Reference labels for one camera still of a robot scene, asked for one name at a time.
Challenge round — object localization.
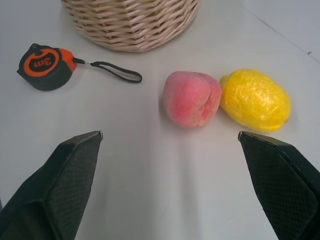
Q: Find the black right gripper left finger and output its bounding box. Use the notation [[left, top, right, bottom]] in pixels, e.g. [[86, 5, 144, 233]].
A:
[[0, 130, 104, 240]]

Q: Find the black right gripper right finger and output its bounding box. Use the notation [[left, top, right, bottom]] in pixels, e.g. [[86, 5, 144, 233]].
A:
[[238, 130, 320, 240]]

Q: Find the woven wicker basket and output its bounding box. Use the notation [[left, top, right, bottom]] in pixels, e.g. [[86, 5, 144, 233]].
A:
[[60, 0, 201, 54]]

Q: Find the yellow lemon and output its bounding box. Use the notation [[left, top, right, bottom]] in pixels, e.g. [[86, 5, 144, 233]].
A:
[[218, 68, 292, 133]]

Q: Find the black orange tape measure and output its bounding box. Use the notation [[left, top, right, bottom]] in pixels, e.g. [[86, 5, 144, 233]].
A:
[[16, 43, 143, 92]]

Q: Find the pink peach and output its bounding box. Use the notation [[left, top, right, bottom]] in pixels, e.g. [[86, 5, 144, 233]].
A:
[[163, 70, 223, 129]]

